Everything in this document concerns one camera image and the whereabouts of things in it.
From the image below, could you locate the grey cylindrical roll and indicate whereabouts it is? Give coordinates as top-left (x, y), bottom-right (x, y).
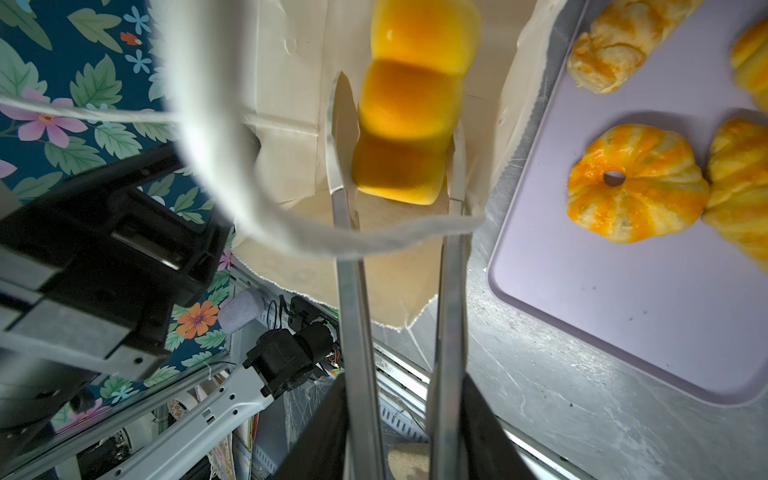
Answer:
top-left (218, 288), bottom-right (271, 334)

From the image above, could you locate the braided pale bread roll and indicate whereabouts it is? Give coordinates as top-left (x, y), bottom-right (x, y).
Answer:
top-left (566, 0), bottom-right (702, 94)

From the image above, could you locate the small round striped bun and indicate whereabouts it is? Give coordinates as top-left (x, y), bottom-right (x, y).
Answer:
top-left (730, 19), bottom-right (767, 113)

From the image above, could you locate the segmented yellow bread loaf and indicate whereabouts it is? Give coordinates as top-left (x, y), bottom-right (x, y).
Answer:
top-left (352, 1), bottom-right (481, 205)

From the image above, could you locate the golden croissant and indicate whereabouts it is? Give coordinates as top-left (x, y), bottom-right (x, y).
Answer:
top-left (702, 118), bottom-right (767, 271)

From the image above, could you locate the pumpkin shaped bread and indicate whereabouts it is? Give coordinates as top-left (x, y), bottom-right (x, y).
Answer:
top-left (566, 124), bottom-right (710, 244)

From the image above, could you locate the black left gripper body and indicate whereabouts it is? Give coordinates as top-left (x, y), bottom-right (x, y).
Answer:
top-left (1, 145), bottom-right (231, 432)

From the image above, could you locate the lilac plastic tray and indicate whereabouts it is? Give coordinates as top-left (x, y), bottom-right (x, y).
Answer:
top-left (488, 1), bottom-right (767, 406)

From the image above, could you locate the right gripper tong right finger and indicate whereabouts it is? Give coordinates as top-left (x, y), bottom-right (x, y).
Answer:
top-left (427, 122), bottom-right (472, 480)

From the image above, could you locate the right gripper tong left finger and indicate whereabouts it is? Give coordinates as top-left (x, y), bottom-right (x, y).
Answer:
top-left (325, 72), bottom-right (386, 479)

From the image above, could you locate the white paper bag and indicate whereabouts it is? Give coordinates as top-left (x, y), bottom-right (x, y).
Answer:
top-left (1, 1), bottom-right (564, 329)

